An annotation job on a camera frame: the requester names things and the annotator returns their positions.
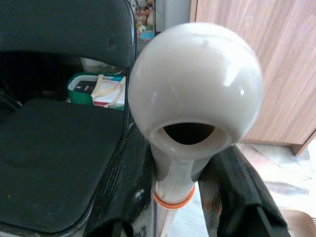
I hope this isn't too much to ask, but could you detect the glass display shelf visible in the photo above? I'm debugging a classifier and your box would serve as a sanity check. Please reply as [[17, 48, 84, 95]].
[[134, 0, 191, 50]]

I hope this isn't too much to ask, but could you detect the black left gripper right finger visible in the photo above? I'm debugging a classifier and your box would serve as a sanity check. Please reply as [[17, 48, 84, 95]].
[[197, 145, 290, 237]]

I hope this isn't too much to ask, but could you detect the black folding chair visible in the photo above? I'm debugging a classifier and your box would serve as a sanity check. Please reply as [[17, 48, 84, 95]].
[[0, 0, 138, 237]]

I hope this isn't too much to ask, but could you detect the light wood cabinet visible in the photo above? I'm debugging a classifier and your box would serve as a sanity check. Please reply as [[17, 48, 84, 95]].
[[189, 0, 316, 156]]

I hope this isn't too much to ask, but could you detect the green tote bag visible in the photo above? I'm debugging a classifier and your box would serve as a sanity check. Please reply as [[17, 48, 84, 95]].
[[66, 72, 127, 111]]

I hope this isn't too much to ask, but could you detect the beige broom with purple bristles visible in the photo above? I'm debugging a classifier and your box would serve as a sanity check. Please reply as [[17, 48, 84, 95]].
[[127, 21, 264, 237]]

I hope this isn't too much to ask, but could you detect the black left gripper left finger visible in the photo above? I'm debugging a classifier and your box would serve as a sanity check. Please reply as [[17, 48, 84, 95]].
[[85, 133, 156, 237]]

